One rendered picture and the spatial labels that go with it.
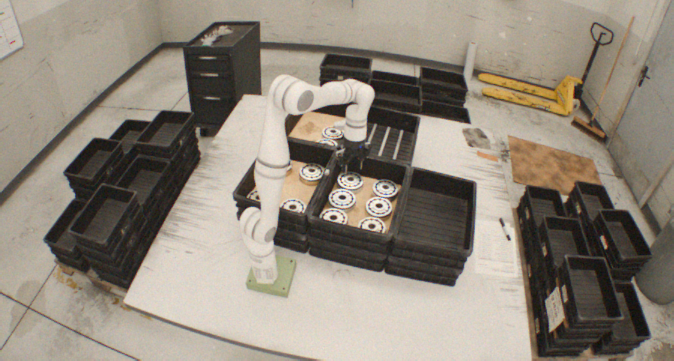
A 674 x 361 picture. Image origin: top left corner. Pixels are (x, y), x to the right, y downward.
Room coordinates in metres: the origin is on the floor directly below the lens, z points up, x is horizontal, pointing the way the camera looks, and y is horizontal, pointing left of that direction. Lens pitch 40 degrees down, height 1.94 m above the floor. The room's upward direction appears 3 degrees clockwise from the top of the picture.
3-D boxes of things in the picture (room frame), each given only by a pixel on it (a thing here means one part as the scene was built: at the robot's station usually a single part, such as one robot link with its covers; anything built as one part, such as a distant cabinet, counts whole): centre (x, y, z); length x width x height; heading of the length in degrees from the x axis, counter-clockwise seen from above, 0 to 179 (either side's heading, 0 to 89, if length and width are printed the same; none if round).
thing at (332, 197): (1.11, -0.03, 0.86); 0.10 x 0.10 x 0.01
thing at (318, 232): (1.09, -0.10, 0.87); 0.40 x 0.30 x 0.11; 166
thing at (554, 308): (0.81, -1.17, 0.41); 0.31 x 0.02 x 0.16; 173
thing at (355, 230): (1.09, -0.10, 0.92); 0.40 x 0.30 x 0.02; 166
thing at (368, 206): (1.08, -0.16, 0.86); 0.10 x 0.10 x 0.01
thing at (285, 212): (1.17, 0.19, 0.92); 0.40 x 0.30 x 0.02; 166
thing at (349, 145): (1.13, -0.05, 1.10); 0.08 x 0.08 x 0.09
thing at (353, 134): (1.15, -0.04, 1.17); 0.11 x 0.09 x 0.06; 31
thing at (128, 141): (1.98, 1.55, 0.31); 0.40 x 0.30 x 0.34; 173
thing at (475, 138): (1.84, -0.81, 0.71); 0.22 x 0.19 x 0.01; 173
